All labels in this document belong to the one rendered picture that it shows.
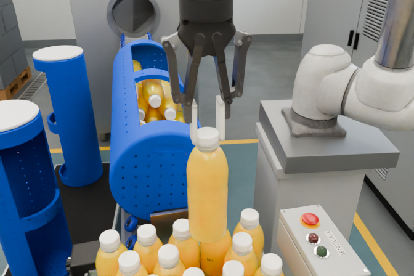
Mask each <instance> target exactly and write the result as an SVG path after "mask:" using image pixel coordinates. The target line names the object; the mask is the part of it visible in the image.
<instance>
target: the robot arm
mask: <svg viewBox="0 0 414 276"><path fill-rule="evenodd" d="M179 16H180V22H179V26H178V27H177V32H176V33H174V34H172V35H170V36H168V37H166V36H162V37H161V39H160V41H161V45H162V46H163V49H164V51H165V53H166V58H167V64H168V74H169V83H170V90H171V96H172V100H173V102H174V103H175V104H178V103H180V104H182V105H183V117H184V121H185V123H186V124H188V123H190V138H191V140H192V144H193V145H195V144H197V104H196V102H195V99H194V98H193V97H194V92H195V86H196V81H197V74H198V67H199V64H200V62H201V58H202V57H205V56H207V55H209V56H213V57H214V63H215V67H216V73H217V80H218V83H219V90H220V93H221V96H219V95H217V96H216V129H217V130H218V131H219V139H220V141H225V120H226V119H229V118H230V104H231V103H232V102H233V100H232V99H234V98H236V97H241V96H242V95H243V85H244V78H245V67H246V55H247V50H248V48H249V46H250V44H251V42H252V36H251V35H249V34H248V33H247V32H245V31H239V30H236V27H235V25H234V24H233V0H179ZM233 37H234V43H235V50H234V58H233V72H232V85H231V88H230V86H229V79H228V75H227V68H226V64H225V53H224V49H225V48H226V47H227V45H228V44H229V42H230V41H231V40H232V38H233ZM180 40H181V41H182V43H183V44H184V45H185V47H186V48H187V49H188V50H189V54H188V58H189V59H188V64H187V71H186V76H185V83H184V90H183V93H180V87H179V76H178V70H177V59H176V54H175V51H176V50H177V48H178V45H177V44H178V42H179V41H180ZM281 113H282V114H283V115H284V116H285V118H286V120H287V122H288V124H289V126H290V128H291V135H292V136H293V137H296V138H300V137H314V136H337V137H345V136H346V134H347V131H346V130H345V129H344V128H342V127H341V125H340V124H339V122H338V120H337V119H338V115H343V116H346V117H348V118H350V119H353V120H355V121H358V122H360V123H363V124H367V125H370V126H373V127H376V128H380V129H385V130H390V131H413V130H414V0H388V1H387V4H386V9H385V13H384V17H383V22H382V26H381V31H380V34H379V39H378V44H377V47H376V52H375V55H374V56H373V57H371V58H370V59H368V60H367V61H366V62H365V63H364V65H363V67H362V68H359V67H357V66H355V65H354V64H352V63H351V57H350V55H349V54H348V53H347V52H346V51H345V50H344V49H342V48H341V47H339V46H335V45H331V44H321V45H317V46H314V47H313V48H312V49H311V50H310V51H309V52H308V53H307V54H306V55H305V56H304V58H303V60H302V61H301V63H300V65H299V68H298V71H297V74H296V79H295V82H294V88H293V101H292V106H291V107H283V108H282V109H281Z"/></svg>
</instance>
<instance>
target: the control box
mask: <svg viewBox="0 0 414 276"><path fill-rule="evenodd" d="M304 213H313V214H315V215H316V216H318V218H319V222H318V224H316V225H309V224H306V223H305V222H304V221H303V220H302V215H303V214H304ZM279 216H280V218H279V222H278V232H277V244H278V246H279V248H280V250H281V252H282V254H283V256H284V257H285V259H286V261H287V263H288V265H289V267H290V269H291V271H292V273H293V275H294V276H370V275H371V273H370V271H369V270H368V269H367V268H366V266H365V265H364V263H363V262H362V261H361V259H360V258H359V257H358V255H357V254H356V253H355V251H354V250H353V249H352V247H351V246H350V244H348V242H347V240H346V239H345V238H344V237H343V235H342V234H341V232H340V231H339V230H338V228H337V227H336V226H335V224H334V223H333V221H332V220H331V219H330V218H329V216H328V215H327V213H326V212H325V211H324V210H323V208H322V207H321V205H320V204H318V205H310V206H303V207H298V208H291V209H284V210H280V215H279ZM327 232H330V233H327ZM310 233H315V234H317V235H318V236H319V241H318V242H317V243H312V242H310V241H309V240H308V235H309V234H310ZM329 237H331V238H329ZM334 238H335V239H334ZM335 240H336V241H335ZM334 241H335V242H334ZM334 244H335V245H334ZM318 246H324V247H325V248H326V249H327V251H328V252H327V255H326V256H320V255H318V254H317V253H316V248H317V247H318ZM338 246H340V248H339V247H338ZM336 247H337V248H336ZM338 249H339V250H338ZM341 251H342V252H343V253H344V254H343V253H340V252H341ZM345 254H346V255H345Z"/></svg>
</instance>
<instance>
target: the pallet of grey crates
mask: <svg viewBox="0 0 414 276"><path fill-rule="evenodd" d="M31 77H32V75H31V70H30V66H28V61H27V58H26V53H25V49H24V46H23V43H22V38H21V34H20V30H19V27H18V20H17V16H16V12H15V7H14V3H13V2H12V0H0V101H3V100H11V98H13V96H14V95H16V93H18V91H19V90H20V89H21V88H22V87H23V86H24V85H25V84H26V83H27V82H28V80H29V79H30V78H31Z"/></svg>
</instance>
